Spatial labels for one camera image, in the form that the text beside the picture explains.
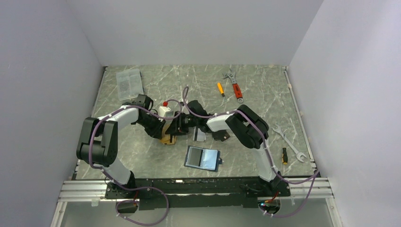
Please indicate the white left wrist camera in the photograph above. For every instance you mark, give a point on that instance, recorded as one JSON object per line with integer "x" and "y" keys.
{"x": 165, "y": 111}

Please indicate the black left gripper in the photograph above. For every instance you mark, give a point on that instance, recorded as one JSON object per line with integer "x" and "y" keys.
{"x": 156, "y": 132}

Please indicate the red adjustable wrench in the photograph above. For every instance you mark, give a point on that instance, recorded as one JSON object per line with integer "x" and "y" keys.
{"x": 237, "y": 91}

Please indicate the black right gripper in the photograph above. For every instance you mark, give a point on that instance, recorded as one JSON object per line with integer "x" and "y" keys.
{"x": 176, "y": 127}

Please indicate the black base frame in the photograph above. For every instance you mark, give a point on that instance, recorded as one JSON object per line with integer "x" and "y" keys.
{"x": 158, "y": 193}

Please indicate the black card stack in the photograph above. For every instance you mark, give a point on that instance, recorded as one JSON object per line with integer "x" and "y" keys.
{"x": 220, "y": 135}

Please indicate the clear plastic screw box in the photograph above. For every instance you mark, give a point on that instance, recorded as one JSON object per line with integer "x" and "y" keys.
{"x": 129, "y": 84}

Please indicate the blue leather card holder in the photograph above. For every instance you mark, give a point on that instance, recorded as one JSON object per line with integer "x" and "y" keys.
{"x": 211, "y": 160}

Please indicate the orange screwdriver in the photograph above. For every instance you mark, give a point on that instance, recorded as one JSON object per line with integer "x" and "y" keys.
{"x": 220, "y": 88}

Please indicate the silver open-end wrench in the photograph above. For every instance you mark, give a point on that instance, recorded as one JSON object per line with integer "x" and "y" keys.
{"x": 299, "y": 155}

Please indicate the white card stack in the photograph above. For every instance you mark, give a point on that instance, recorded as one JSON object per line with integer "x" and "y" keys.
{"x": 199, "y": 135}

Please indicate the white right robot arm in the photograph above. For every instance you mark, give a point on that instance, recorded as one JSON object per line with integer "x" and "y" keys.
{"x": 247, "y": 126}

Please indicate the gold card stack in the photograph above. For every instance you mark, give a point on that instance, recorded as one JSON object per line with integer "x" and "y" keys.
{"x": 167, "y": 139}

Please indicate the black yellow screwdriver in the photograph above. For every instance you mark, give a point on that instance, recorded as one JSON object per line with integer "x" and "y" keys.
{"x": 284, "y": 156}

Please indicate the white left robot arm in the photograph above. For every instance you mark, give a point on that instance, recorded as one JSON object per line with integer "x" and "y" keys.
{"x": 98, "y": 140}

